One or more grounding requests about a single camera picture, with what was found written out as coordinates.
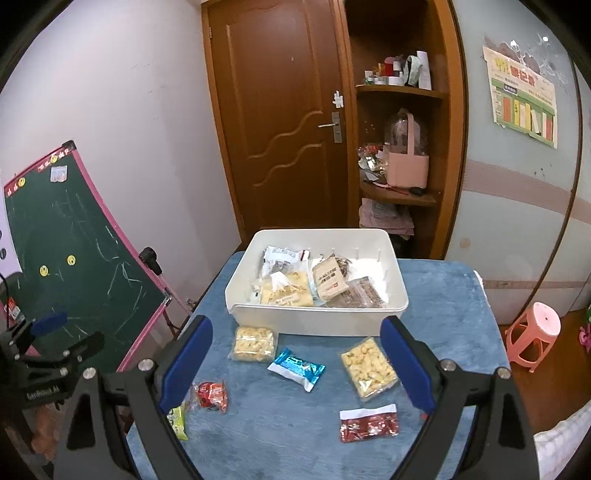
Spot brown paper snack packet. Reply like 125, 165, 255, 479
312, 255, 349, 302

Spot brown date packet in bin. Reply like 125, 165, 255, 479
325, 277, 386, 309

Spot puffed snack bag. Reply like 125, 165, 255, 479
229, 326, 277, 362
341, 337, 399, 401

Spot green chalkboard easel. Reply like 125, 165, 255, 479
4, 141, 177, 372

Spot sliding wardrobe door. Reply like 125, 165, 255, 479
447, 1, 590, 324

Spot wall poster calendar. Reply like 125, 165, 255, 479
483, 38, 558, 149

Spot pink gift basket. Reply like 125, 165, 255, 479
385, 109, 430, 189

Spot red round candy packet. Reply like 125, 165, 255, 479
191, 381, 228, 413

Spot brown wooden door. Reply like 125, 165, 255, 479
202, 1, 352, 242

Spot blue white candy packet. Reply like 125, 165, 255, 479
267, 348, 325, 393

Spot metal door handle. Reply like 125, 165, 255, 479
318, 111, 342, 144

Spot wooden corner shelf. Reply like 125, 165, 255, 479
338, 1, 468, 260

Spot white plastic bin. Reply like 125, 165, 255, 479
225, 229, 409, 336

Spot green pastry packet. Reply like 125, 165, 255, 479
167, 403, 188, 441

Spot blue fuzzy table cloth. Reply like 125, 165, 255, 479
183, 255, 507, 479

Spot white packets in bin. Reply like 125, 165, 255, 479
260, 246, 310, 278

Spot large cracker bag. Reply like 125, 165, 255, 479
260, 270, 314, 307

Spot pink plastic stool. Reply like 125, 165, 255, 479
505, 302, 562, 373

